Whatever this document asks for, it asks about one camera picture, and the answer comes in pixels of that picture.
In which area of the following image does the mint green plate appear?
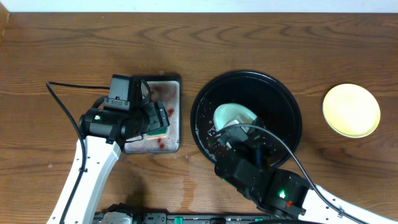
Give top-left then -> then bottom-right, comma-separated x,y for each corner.
213,103 -> 257,131

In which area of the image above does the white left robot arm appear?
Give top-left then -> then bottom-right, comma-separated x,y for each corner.
48,98 -> 180,223

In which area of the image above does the green scrubbing sponge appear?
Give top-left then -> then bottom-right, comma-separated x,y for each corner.
145,127 -> 168,139

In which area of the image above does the round black tray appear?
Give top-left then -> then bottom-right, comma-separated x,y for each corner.
190,70 -> 302,163

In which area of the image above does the yellow plate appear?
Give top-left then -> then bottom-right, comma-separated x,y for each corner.
322,83 -> 381,138

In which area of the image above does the black rectangular wash tray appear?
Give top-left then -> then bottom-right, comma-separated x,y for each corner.
124,76 -> 181,154

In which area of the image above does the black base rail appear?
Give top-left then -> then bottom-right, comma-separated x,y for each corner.
92,203 -> 310,224

